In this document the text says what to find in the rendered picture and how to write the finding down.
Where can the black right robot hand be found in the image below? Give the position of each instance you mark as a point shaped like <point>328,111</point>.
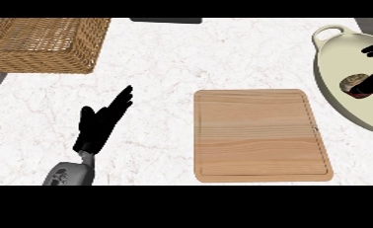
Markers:
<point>364,85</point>

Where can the woven wicker basket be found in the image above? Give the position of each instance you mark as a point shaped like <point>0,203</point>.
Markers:
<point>48,46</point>

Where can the wooden cutting board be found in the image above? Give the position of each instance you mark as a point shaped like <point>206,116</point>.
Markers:
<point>259,136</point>

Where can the grey appliance corner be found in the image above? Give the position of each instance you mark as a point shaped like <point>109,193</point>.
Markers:
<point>364,24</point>

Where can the dark grey flat appliance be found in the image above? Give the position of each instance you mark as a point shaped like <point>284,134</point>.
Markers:
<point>166,20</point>

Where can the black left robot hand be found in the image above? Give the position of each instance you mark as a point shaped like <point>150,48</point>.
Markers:
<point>101,123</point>

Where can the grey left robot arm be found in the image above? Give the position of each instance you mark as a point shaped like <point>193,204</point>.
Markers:
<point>67,172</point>

